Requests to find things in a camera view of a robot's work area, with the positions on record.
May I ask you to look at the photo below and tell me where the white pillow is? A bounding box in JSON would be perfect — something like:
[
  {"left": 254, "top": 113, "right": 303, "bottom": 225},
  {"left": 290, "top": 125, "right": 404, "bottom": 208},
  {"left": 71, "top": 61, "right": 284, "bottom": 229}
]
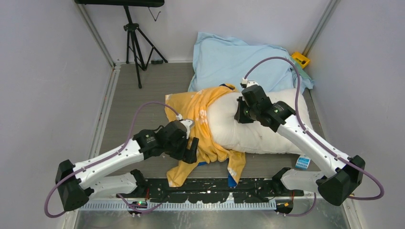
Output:
[{"left": 206, "top": 92, "right": 302, "bottom": 167}]

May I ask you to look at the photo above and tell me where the orange pillowcase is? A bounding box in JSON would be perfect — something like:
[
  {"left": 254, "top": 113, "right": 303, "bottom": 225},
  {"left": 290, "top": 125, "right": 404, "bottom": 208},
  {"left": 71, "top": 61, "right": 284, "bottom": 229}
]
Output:
[{"left": 165, "top": 84, "right": 246, "bottom": 187}]

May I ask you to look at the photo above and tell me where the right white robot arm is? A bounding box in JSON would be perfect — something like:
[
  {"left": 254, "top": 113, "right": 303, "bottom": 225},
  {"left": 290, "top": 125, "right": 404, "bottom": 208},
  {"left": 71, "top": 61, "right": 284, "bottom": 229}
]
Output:
[{"left": 234, "top": 84, "right": 365, "bottom": 206}]

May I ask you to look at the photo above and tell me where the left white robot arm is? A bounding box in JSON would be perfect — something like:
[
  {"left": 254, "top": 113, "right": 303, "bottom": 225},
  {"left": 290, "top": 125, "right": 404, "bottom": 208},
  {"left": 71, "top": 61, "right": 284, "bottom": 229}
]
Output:
[{"left": 55, "top": 119, "right": 199, "bottom": 211}]

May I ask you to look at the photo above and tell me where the light blue cloth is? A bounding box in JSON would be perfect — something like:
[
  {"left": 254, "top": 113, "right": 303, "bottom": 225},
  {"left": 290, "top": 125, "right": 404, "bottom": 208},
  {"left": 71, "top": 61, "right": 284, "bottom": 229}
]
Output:
[{"left": 188, "top": 32, "right": 314, "bottom": 93}]

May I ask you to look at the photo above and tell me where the yellow box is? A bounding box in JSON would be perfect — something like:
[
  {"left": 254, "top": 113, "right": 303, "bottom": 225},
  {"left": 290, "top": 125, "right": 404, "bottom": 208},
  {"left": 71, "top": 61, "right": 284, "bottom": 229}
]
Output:
[{"left": 291, "top": 52, "right": 310, "bottom": 69}]

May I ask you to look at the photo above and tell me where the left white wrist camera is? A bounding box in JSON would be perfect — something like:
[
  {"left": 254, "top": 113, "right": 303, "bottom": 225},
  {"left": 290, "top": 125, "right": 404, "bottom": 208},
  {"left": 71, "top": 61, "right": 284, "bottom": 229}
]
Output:
[{"left": 176, "top": 114, "right": 194, "bottom": 139}]

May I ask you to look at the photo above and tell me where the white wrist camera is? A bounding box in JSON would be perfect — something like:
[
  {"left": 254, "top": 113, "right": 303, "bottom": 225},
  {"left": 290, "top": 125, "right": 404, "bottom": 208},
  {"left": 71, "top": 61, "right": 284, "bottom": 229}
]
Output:
[
  {"left": 240, "top": 78, "right": 258, "bottom": 89},
  {"left": 176, "top": 114, "right": 194, "bottom": 139}
]

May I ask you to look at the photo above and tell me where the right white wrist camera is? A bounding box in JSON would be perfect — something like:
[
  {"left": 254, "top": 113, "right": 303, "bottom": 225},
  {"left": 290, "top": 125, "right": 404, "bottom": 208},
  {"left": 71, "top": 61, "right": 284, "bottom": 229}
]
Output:
[{"left": 240, "top": 78, "right": 258, "bottom": 89}]

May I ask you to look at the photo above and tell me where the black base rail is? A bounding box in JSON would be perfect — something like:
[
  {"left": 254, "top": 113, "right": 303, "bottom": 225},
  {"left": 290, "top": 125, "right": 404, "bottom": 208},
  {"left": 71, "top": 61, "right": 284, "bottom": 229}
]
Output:
[{"left": 68, "top": 177, "right": 327, "bottom": 213}]

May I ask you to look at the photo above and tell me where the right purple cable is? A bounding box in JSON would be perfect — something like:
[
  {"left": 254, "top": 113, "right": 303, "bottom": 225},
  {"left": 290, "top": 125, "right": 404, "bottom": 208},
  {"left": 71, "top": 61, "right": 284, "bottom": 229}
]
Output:
[{"left": 240, "top": 56, "right": 385, "bottom": 218}]

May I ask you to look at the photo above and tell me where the black camera tripod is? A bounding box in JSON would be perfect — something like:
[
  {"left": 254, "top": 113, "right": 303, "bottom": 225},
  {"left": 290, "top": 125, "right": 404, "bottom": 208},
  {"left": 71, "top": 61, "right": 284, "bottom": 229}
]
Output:
[{"left": 123, "top": 6, "right": 168, "bottom": 89}]

